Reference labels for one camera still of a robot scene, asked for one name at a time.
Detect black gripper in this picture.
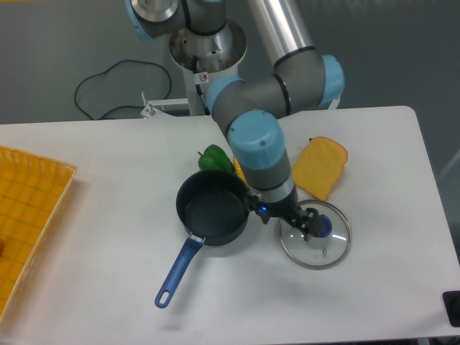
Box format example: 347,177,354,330
246,188,323,242

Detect glass pot lid blue knob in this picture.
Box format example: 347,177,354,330
279,199,352,270

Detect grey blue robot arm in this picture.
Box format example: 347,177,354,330
126,1,344,237

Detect yellow toy bell pepper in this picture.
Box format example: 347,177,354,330
233,156,248,185

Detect green toy bell pepper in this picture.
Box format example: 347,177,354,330
198,144,234,173

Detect black object at table edge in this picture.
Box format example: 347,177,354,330
442,290,460,328

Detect yellow woven basket tray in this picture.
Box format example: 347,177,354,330
1,146,78,316

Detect black saucepan blue handle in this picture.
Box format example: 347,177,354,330
155,170,249,308

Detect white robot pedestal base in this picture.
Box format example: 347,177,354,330
139,19,341,119

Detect black cable on floor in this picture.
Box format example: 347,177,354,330
74,59,173,121

